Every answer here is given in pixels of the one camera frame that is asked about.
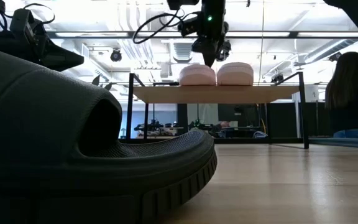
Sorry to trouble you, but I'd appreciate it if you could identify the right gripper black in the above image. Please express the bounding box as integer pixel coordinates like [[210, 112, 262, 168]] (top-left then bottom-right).
[[191, 8, 230, 68]]

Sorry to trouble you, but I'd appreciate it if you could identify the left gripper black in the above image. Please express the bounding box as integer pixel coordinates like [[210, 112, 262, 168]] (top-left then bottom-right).
[[0, 23, 85, 73]]

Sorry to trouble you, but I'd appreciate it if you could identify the pale pink foam slide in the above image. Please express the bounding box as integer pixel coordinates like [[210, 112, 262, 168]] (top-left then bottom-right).
[[178, 63, 218, 86], [216, 62, 255, 86]]

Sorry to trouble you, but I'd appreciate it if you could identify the large black foam slide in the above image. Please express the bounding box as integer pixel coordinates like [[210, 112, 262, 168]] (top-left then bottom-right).
[[0, 45, 218, 224]]

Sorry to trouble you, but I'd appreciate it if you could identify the black metal shelf wooden board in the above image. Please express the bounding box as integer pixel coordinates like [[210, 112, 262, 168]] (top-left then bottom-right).
[[126, 71, 310, 150]]

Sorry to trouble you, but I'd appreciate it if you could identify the ceiling ventilation grille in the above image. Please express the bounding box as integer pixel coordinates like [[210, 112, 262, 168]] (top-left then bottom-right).
[[172, 42, 195, 63]]

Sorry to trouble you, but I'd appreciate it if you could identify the white LED light strip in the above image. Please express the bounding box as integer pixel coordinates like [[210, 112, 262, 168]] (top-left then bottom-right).
[[136, 31, 198, 38], [55, 32, 129, 38], [296, 32, 358, 38], [227, 31, 291, 38]]

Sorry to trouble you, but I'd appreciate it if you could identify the person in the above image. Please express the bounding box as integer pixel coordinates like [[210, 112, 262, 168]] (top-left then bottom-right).
[[324, 51, 358, 139], [211, 120, 232, 138]]

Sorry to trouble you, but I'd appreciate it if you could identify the background desk with equipment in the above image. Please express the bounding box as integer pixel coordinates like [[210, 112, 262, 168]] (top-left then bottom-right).
[[133, 119, 185, 139]]

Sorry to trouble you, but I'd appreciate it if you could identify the dark low platform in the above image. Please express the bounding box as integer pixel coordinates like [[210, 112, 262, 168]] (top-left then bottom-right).
[[308, 136, 358, 150]]

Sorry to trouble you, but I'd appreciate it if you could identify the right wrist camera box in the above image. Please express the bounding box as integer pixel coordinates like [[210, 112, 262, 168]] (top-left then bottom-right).
[[177, 14, 203, 37]]

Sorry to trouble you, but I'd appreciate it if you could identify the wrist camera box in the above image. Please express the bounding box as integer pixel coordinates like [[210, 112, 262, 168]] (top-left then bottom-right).
[[177, 14, 203, 37], [9, 7, 39, 44]]

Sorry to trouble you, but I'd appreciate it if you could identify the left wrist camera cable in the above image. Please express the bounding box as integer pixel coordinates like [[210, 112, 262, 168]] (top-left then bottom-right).
[[1, 2, 56, 26]]

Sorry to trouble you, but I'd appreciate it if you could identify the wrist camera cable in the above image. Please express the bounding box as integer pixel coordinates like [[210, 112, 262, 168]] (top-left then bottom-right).
[[1, 2, 56, 26], [132, 9, 202, 45]]

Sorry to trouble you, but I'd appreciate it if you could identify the black overhead frame bar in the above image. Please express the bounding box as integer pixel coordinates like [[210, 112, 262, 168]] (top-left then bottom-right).
[[46, 30, 358, 40]]

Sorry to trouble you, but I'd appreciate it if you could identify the black rear frame bar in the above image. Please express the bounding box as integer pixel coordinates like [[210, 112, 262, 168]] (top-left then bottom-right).
[[109, 82, 326, 88]]

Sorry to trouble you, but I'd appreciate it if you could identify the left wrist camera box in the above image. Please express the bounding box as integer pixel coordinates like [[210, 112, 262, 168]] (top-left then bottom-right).
[[9, 7, 39, 44]]

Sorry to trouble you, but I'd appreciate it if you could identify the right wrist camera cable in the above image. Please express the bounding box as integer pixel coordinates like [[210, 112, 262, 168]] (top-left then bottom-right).
[[132, 9, 202, 45]]

